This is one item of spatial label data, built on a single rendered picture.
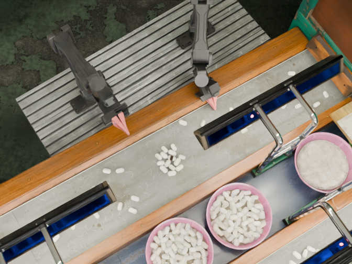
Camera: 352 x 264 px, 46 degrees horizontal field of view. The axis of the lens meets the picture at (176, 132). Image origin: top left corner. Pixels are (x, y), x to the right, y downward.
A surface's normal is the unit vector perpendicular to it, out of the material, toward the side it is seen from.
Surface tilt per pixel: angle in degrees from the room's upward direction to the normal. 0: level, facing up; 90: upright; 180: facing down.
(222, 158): 0
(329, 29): 90
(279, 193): 0
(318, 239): 0
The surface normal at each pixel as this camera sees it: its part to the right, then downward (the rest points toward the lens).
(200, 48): 0.01, 0.43
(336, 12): -0.86, 0.48
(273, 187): 0.01, -0.33
